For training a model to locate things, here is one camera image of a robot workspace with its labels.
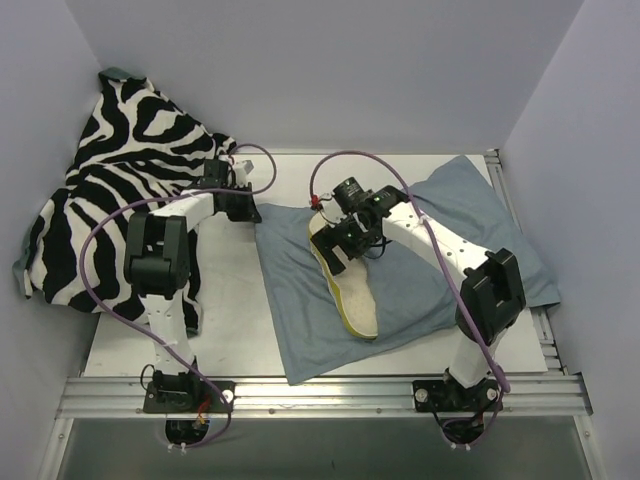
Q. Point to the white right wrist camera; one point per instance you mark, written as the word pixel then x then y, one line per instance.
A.
pixel 327 206

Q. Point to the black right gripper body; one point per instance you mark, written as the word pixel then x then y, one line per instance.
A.
pixel 337 244

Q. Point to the aluminium extrusion rail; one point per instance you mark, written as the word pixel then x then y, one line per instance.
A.
pixel 328 397

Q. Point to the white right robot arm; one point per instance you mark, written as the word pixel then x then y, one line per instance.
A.
pixel 486 285

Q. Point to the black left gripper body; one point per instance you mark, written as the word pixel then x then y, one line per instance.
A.
pixel 242 209

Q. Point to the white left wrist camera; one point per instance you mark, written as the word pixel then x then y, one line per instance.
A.
pixel 242 169

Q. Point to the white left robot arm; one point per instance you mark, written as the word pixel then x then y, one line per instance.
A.
pixel 158 264

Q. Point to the zebra print cushion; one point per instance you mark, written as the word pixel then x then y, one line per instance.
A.
pixel 137 147

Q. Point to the blue-grey fabric pillowcase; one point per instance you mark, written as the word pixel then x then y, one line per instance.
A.
pixel 412 297

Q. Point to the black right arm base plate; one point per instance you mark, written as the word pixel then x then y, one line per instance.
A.
pixel 448 396

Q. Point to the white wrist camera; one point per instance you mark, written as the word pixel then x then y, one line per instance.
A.
pixel 242 169
pixel 327 206

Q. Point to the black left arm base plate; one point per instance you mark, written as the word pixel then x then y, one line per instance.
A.
pixel 192 396

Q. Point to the cream pillow with yellow edge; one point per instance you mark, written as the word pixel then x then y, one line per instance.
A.
pixel 351 295

